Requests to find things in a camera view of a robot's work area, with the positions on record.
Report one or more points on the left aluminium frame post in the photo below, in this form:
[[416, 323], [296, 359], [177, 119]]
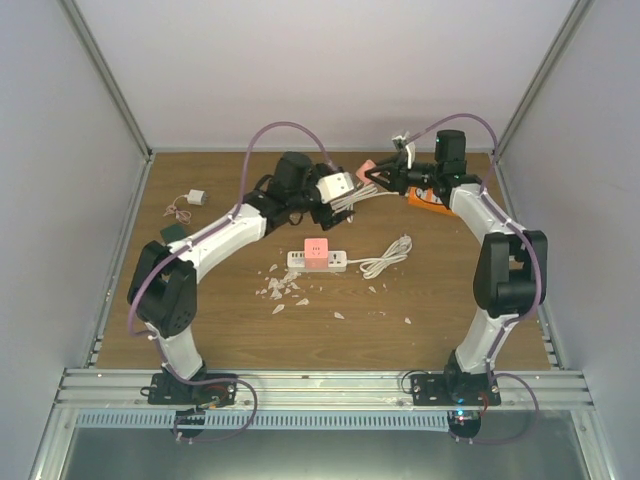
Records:
[[88, 41]]

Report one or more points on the aluminium front rail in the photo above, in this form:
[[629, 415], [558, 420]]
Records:
[[308, 390]]

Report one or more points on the green dragon cube plug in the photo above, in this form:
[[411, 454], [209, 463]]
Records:
[[173, 233]]

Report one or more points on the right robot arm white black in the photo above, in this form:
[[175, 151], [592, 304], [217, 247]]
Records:
[[509, 281]]

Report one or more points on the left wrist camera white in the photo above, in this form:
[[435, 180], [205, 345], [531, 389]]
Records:
[[335, 186]]

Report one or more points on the white usb charger plug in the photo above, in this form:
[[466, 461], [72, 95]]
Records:
[[196, 197]]

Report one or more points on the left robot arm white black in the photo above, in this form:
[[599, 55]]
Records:
[[163, 292]]

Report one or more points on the pink charger plug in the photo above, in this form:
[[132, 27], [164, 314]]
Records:
[[361, 172]]

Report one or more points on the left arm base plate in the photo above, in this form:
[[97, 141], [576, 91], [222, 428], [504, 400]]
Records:
[[165, 389]]

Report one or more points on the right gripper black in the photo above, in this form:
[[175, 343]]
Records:
[[398, 175]]

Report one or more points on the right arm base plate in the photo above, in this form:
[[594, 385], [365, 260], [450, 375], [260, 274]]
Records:
[[464, 390]]

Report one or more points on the right aluminium frame post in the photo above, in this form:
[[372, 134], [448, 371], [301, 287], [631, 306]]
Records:
[[567, 30]]

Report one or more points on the grey slotted cable duct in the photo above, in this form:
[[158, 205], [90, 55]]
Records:
[[268, 420]]

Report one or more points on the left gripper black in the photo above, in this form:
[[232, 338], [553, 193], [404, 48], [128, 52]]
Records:
[[322, 217]]

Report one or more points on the pink cube socket adapter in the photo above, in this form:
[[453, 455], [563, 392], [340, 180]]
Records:
[[316, 253]]

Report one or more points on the white pink power strip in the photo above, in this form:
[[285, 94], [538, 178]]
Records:
[[332, 262]]

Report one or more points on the aluminium frame post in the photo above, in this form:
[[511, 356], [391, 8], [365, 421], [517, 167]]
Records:
[[88, 41], [567, 30]]

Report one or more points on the orange power strip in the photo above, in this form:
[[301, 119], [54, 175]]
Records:
[[427, 200]]

